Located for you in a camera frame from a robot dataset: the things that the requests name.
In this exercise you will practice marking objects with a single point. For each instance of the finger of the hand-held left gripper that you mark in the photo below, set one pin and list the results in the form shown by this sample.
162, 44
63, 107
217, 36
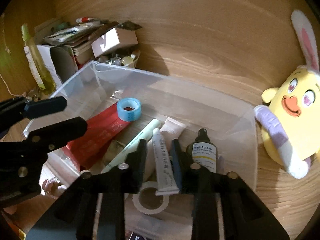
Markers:
47, 107
62, 131

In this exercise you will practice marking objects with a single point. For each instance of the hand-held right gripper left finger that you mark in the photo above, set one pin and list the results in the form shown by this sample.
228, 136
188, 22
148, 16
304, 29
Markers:
142, 161

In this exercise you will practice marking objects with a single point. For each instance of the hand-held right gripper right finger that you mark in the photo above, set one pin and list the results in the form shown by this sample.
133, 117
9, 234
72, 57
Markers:
176, 166

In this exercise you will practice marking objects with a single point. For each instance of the white ointment tube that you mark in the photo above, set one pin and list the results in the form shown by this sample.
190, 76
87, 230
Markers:
162, 165

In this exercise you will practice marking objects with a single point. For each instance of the pale green tube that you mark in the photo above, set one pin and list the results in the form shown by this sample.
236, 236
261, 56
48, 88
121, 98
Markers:
140, 135

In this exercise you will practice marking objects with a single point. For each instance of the dark spray bottle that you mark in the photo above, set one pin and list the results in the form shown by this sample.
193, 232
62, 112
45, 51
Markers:
203, 152

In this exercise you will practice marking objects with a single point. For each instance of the brown foil packet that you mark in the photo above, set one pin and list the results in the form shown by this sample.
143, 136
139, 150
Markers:
112, 151

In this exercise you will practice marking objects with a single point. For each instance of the pink cosmetic tube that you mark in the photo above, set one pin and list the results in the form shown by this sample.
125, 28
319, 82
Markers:
172, 130

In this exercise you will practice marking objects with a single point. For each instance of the red foil pouch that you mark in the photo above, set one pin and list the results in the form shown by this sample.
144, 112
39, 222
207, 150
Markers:
100, 130

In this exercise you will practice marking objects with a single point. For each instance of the white tape roll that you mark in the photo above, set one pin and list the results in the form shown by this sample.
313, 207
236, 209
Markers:
136, 201

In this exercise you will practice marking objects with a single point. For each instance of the blue tape roll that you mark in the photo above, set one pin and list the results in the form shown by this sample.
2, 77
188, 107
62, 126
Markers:
121, 113

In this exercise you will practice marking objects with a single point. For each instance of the clear plastic bin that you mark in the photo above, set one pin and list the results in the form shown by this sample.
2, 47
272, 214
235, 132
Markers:
200, 105

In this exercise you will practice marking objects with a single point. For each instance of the small navy box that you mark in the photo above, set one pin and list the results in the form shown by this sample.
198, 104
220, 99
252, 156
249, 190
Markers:
137, 237

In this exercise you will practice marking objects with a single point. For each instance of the person's left hand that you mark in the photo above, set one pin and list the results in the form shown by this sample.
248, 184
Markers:
51, 187

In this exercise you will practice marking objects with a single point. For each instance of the green spray bottle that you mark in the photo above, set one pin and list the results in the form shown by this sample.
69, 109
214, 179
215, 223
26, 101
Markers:
37, 62

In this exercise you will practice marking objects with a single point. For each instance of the red books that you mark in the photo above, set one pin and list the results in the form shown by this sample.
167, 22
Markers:
82, 52

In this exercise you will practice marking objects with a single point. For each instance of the stack of papers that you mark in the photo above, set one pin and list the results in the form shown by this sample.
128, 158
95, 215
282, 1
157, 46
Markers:
67, 33

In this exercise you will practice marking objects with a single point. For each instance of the pale green roll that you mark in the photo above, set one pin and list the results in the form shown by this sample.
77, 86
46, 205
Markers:
62, 26

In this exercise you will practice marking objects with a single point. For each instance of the white bowl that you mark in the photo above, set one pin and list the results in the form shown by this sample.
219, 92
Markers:
117, 61

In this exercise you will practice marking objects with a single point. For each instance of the brown cardboard box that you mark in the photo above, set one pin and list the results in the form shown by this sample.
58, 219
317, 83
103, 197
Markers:
115, 41

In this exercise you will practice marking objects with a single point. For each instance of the red white marker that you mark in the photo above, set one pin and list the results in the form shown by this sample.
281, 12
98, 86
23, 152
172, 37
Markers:
86, 19

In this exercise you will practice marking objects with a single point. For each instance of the dark brown packet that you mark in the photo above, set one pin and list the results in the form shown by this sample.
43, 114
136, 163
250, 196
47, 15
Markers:
131, 26

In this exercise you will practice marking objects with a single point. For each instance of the yellow chick plush toy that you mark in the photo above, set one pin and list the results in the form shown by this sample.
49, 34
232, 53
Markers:
295, 135

